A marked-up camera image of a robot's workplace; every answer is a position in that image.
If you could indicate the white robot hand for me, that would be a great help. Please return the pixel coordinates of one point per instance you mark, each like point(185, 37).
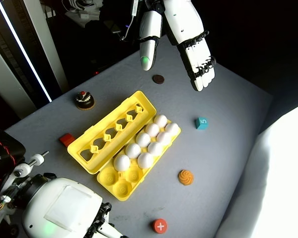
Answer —
point(64, 205)
point(186, 22)

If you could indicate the yellow plastic egg carton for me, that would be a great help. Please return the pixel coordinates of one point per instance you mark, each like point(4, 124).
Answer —
point(109, 124)

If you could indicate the dark chocolate sandwich cookie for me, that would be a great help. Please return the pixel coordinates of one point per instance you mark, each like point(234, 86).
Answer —
point(158, 79)

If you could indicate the plain red block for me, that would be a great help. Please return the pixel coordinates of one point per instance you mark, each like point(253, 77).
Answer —
point(66, 139)

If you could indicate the red cylinder with white cross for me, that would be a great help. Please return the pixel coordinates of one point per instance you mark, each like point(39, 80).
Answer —
point(160, 226)

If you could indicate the teal number five block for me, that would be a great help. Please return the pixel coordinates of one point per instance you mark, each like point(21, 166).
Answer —
point(201, 123)

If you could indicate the toy chocolate cake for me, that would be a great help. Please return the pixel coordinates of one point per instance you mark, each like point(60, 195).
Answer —
point(84, 101)

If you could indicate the orange swirl toy cookie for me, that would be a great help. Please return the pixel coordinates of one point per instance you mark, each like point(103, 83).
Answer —
point(185, 177)

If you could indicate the white light strip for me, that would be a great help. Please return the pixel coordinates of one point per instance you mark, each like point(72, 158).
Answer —
point(22, 49)

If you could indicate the white backdrop sheet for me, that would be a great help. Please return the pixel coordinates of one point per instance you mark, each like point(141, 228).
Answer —
point(275, 173)

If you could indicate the white frame post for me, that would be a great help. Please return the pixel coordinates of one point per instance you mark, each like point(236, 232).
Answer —
point(49, 44)

